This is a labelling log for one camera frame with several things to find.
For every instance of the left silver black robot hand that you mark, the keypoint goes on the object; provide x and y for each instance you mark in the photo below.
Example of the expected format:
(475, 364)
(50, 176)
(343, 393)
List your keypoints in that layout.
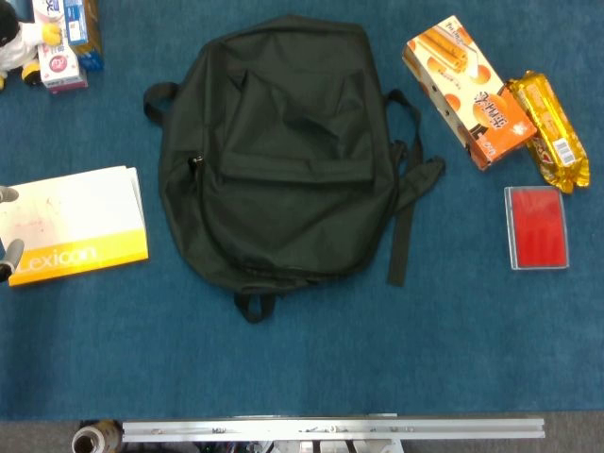
(11, 252)

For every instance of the white yellow Lexicon book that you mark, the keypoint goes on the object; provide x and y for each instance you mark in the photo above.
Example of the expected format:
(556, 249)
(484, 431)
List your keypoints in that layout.
(80, 222)

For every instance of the black backpack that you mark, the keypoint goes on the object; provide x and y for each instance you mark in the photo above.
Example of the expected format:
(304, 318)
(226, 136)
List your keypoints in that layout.
(283, 165)

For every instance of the white pink toothpaste box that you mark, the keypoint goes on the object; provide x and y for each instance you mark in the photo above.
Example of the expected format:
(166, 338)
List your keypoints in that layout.
(63, 71)

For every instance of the brown tape roll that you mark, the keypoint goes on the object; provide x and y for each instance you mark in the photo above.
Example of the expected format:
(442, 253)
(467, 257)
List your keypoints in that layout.
(92, 439)

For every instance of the penguin plush toy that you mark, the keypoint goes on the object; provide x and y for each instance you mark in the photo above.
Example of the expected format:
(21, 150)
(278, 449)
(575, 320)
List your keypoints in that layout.
(16, 45)

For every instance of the small blue box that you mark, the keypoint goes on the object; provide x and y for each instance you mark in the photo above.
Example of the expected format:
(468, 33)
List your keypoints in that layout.
(92, 60)

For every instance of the blue white brown box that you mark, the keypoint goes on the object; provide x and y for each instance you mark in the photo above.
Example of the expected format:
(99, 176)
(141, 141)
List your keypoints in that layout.
(78, 21)

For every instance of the white box blue lettering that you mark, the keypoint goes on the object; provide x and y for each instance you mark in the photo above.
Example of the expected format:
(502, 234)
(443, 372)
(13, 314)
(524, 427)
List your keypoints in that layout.
(47, 11)

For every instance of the orange biscuit roll box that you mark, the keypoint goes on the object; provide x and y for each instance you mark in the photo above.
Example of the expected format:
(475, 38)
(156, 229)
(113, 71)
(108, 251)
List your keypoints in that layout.
(472, 94)

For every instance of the red case clear cover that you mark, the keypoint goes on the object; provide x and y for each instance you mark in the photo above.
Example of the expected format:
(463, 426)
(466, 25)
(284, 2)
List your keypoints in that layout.
(538, 226)

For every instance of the gold foil snack package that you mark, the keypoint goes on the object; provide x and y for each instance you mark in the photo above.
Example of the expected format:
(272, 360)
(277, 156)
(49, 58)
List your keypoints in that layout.
(552, 127)

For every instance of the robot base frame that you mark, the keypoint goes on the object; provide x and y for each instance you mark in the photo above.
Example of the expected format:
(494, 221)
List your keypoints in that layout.
(302, 447)

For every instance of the aluminium profile rail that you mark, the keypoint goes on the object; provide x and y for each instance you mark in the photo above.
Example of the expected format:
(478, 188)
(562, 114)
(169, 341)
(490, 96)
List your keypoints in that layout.
(330, 430)

